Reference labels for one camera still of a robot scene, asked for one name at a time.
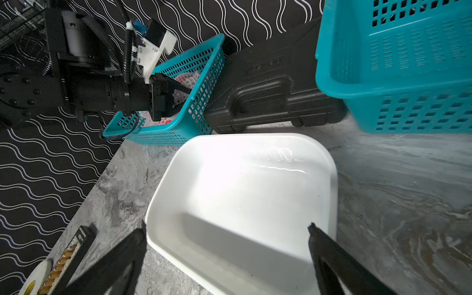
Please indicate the white plastic tub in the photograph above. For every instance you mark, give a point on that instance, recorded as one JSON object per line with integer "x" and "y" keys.
{"x": 233, "y": 211}

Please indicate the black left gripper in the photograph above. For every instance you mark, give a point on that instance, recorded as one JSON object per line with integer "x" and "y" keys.
{"x": 94, "y": 94}

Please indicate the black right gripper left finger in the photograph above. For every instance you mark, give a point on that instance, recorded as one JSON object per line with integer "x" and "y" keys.
{"x": 116, "y": 273}

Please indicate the teal basket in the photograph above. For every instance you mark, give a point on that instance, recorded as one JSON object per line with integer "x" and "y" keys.
{"x": 401, "y": 67}
{"x": 208, "y": 60}

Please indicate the black plastic tool case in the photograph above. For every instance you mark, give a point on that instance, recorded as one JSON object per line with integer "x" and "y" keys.
{"x": 273, "y": 81}

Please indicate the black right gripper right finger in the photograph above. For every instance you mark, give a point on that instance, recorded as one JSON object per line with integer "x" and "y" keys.
{"x": 335, "y": 268}

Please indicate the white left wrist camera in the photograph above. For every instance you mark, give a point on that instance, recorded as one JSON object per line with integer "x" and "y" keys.
{"x": 156, "y": 40}

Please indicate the teal basket right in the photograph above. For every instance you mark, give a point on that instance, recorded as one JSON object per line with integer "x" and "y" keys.
{"x": 401, "y": 67}

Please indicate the teal basket left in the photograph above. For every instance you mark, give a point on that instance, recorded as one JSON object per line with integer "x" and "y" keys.
{"x": 208, "y": 60}

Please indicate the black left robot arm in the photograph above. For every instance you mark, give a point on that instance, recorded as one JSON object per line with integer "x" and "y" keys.
{"x": 63, "y": 59}

